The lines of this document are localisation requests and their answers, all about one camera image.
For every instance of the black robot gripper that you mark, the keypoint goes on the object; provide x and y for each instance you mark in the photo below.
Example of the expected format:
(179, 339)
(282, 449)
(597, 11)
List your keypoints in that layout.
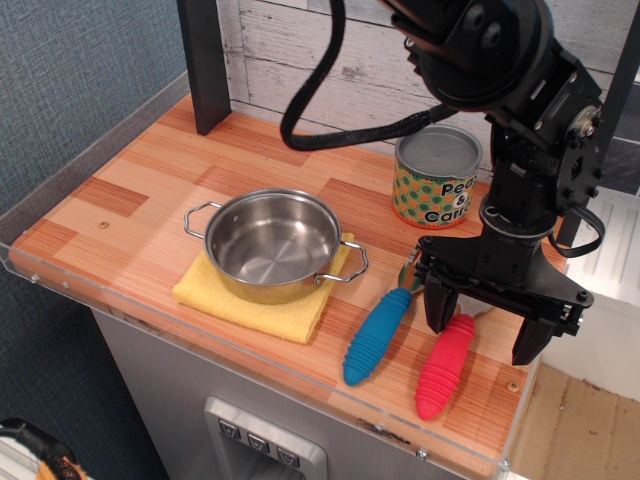
(504, 267)

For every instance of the red handled metal spoon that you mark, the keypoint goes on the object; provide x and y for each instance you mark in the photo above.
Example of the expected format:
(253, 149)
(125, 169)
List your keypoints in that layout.
(441, 374)

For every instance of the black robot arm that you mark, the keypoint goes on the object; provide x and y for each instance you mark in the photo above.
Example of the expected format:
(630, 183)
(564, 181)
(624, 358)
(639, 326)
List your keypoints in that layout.
(501, 58)

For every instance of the yellow cloth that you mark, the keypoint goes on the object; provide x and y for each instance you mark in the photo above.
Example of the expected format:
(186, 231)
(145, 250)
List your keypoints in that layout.
(201, 288)

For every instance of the peas and carrots can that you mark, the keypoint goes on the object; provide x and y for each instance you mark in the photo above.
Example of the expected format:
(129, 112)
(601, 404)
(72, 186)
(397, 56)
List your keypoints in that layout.
(434, 176)

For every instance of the stainless steel pot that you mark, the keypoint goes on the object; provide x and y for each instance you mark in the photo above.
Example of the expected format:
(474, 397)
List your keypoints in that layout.
(275, 245)

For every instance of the grey cabinet with dispenser panel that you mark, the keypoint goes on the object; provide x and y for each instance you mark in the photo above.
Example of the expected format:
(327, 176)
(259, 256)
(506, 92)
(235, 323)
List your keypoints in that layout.
(211, 419)

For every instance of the orange object at corner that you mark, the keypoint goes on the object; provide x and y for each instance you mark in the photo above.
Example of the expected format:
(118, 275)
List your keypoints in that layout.
(54, 467)

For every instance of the blue handled metal fork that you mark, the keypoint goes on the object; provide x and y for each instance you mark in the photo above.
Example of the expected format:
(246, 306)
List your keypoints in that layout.
(371, 342)

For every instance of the dark right vertical post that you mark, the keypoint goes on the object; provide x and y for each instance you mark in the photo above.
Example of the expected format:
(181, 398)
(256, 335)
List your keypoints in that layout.
(604, 36)

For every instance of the dark vertical post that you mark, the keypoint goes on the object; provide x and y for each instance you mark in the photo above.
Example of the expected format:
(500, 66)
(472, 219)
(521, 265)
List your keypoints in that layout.
(604, 36)
(205, 60)

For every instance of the dark left vertical post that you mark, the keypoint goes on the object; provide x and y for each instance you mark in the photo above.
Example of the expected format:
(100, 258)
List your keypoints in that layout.
(205, 60)

